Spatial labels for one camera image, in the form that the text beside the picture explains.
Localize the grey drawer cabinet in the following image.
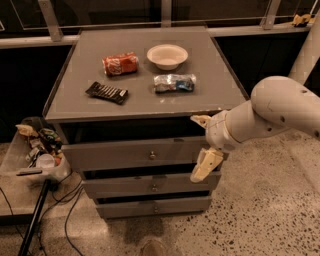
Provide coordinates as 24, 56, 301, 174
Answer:
43, 27, 248, 206

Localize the black snack bar wrapper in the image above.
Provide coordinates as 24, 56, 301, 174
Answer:
85, 82, 129, 105

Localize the black pole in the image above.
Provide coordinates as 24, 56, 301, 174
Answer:
18, 180, 51, 256

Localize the grey top drawer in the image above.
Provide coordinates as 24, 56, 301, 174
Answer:
62, 136, 208, 171

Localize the yellow object on railing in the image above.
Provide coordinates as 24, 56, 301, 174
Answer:
292, 14, 311, 27

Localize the white cup in bin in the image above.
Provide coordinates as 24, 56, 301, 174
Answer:
36, 154, 55, 168

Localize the grey bottom drawer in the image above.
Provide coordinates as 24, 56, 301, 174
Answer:
96, 196, 211, 219

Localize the grey drawer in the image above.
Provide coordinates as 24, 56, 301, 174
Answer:
96, 196, 211, 219
62, 136, 208, 171
83, 171, 221, 199

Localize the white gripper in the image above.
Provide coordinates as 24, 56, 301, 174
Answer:
190, 110, 240, 183

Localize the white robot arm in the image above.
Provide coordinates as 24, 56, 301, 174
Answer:
190, 21, 320, 183

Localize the metal railing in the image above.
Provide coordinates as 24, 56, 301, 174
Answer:
0, 0, 319, 41

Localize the grey middle drawer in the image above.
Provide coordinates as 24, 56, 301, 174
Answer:
83, 171, 221, 199

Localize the white paper bowl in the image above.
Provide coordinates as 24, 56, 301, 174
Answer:
147, 44, 188, 71

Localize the silver blue chip bag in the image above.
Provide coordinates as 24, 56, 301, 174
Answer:
154, 74, 197, 93

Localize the black floor cable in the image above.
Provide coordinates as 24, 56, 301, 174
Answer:
36, 173, 86, 256

